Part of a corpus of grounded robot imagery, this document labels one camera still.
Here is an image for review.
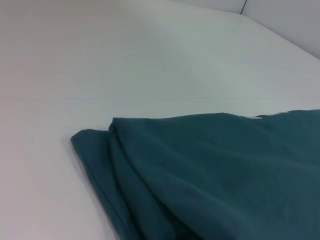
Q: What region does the dark teal shirt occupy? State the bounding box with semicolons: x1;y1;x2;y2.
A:
70;108;320;240

